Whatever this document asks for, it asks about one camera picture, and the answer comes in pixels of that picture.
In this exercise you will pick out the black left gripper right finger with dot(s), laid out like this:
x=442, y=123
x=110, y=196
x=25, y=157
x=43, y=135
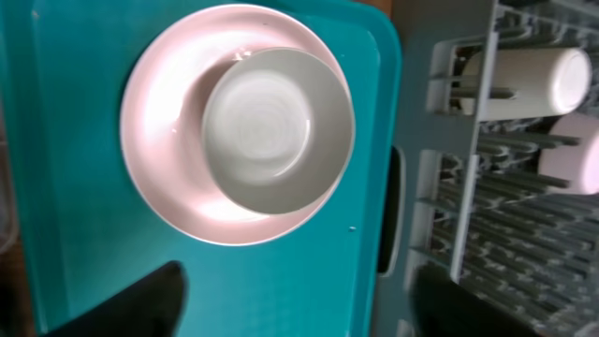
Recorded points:
x=442, y=308

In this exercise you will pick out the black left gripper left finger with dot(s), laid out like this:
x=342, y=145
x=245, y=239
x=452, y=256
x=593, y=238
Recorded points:
x=150, y=307

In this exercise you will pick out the large pink plate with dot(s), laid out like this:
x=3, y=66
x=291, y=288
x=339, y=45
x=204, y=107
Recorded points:
x=161, y=119

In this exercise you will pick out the small pink bowl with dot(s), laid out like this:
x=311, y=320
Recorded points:
x=576, y=164

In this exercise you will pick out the grey bowl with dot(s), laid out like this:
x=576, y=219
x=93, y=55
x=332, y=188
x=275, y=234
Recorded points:
x=278, y=131

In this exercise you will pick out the cream cup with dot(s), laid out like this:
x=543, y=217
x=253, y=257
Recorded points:
x=548, y=82

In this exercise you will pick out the grey dishwasher rack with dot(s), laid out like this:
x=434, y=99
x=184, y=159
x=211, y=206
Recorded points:
x=465, y=194

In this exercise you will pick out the teal serving tray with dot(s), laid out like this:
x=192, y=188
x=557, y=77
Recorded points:
x=85, y=231

